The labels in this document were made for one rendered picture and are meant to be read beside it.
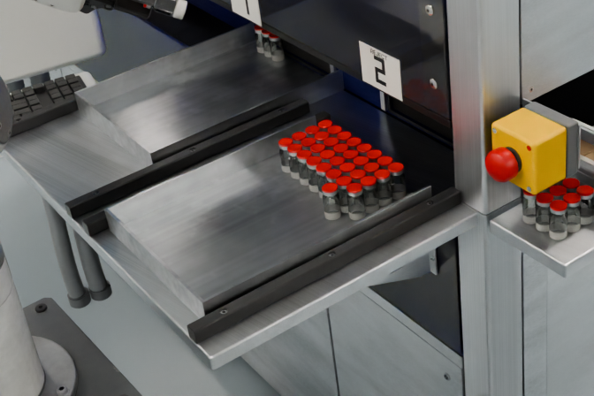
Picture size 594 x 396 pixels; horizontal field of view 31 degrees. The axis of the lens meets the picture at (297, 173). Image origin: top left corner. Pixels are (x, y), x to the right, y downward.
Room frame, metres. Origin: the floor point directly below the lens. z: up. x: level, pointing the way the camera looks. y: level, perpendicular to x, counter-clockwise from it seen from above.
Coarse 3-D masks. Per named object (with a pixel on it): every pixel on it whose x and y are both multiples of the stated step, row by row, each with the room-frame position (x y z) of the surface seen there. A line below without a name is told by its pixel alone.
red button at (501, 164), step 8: (496, 152) 1.04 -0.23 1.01; (504, 152) 1.04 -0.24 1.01; (488, 160) 1.05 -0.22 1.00; (496, 160) 1.04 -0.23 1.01; (504, 160) 1.03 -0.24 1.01; (512, 160) 1.03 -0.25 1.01; (488, 168) 1.05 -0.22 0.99; (496, 168) 1.03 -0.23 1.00; (504, 168) 1.03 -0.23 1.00; (512, 168) 1.03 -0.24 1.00; (496, 176) 1.03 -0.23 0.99; (504, 176) 1.03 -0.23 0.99; (512, 176) 1.03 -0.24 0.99
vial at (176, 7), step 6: (156, 0) 1.12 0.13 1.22; (162, 0) 1.12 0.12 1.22; (168, 0) 1.12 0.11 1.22; (174, 0) 1.12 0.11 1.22; (180, 0) 1.13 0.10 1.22; (150, 6) 1.12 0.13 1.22; (156, 6) 1.12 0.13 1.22; (162, 6) 1.12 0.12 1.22; (168, 6) 1.12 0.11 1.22; (174, 6) 1.12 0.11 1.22; (180, 6) 1.12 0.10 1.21; (186, 6) 1.12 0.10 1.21; (162, 12) 1.12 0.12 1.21; (168, 12) 1.12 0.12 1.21; (174, 12) 1.12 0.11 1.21; (180, 12) 1.12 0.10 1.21; (180, 18) 1.12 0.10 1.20
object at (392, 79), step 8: (360, 48) 1.31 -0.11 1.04; (368, 48) 1.29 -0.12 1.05; (368, 56) 1.29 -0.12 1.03; (384, 56) 1.26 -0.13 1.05; (368, 64) 1.29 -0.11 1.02; (376, 64) 1.28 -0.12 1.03; (392, 64) 1.25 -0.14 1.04; (368, 72) 1.29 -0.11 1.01; (392, 72) 1.25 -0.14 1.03; (368, 80) 1.30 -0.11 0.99; (384, 80) 1.27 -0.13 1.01; (392, 80) 1.25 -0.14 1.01; (400, 80) 1.23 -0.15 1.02; (384, 88) 1.27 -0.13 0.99; (392, 88) 1.25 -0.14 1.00; (400, 88) 1.24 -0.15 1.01; (400, 96) 1.24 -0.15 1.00
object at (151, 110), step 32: (160, 64) 1.62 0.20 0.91; (192, 64) 1.65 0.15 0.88; (224, 64) 1.64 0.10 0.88; (256, 64) 1.62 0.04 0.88; (288, 64) 1.60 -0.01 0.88; (96, 96) 1.56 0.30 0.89; (128, 96) 1.57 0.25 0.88; (160, 96) 1.55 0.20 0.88; (192, 96) 1.54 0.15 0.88; (224, 96) 1.52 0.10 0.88; (256, 96) 1.51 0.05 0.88; (288, 96) 1.44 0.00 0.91; (320, 96) 1.47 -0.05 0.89; (128, 128) 1.46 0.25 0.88; (160, 128) 1.45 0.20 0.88; (192, 128) 1.43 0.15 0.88; (224, 128) 1.38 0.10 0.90; (160, 160) 1.33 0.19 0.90
